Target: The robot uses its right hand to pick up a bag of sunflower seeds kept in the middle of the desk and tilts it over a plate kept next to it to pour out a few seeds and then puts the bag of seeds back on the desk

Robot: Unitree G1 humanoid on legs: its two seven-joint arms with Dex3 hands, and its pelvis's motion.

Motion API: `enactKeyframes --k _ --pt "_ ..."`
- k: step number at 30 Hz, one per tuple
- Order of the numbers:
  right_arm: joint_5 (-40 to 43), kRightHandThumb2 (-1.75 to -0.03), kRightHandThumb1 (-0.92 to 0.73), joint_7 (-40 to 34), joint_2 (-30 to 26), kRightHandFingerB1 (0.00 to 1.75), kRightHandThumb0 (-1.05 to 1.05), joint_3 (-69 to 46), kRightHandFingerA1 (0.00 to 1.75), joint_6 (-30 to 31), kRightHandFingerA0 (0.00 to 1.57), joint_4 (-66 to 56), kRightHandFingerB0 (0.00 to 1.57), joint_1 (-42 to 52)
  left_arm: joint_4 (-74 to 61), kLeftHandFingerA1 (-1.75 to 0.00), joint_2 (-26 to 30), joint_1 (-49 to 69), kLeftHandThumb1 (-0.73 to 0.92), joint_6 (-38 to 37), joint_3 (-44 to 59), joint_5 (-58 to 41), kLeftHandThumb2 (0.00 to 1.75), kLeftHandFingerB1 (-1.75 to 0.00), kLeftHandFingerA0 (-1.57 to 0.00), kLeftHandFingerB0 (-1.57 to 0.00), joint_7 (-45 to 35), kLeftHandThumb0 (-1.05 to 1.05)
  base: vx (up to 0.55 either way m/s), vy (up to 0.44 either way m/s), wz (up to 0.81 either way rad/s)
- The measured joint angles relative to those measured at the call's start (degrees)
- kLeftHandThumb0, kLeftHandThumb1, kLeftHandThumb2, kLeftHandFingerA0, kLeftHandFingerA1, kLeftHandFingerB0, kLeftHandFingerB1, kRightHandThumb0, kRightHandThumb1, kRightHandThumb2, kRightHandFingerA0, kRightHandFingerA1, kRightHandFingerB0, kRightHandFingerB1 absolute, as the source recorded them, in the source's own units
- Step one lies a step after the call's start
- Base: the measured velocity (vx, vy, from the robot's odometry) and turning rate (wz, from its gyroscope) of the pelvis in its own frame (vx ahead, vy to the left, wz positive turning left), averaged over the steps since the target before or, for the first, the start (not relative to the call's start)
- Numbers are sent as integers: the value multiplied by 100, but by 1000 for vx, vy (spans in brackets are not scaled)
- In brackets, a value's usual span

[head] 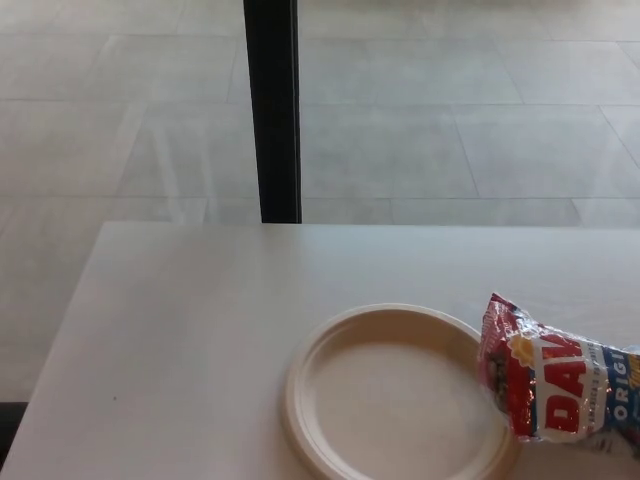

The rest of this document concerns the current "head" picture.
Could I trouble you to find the red white sunflower seed bag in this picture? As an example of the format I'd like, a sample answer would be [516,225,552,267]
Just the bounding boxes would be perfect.
[474,292,640,454]

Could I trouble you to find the beige round paper plate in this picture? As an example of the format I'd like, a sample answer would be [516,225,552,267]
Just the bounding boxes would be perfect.
[280,302,526,480]

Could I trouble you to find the black vertical post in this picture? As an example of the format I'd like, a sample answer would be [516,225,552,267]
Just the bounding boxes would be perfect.
[242,0,303,224]

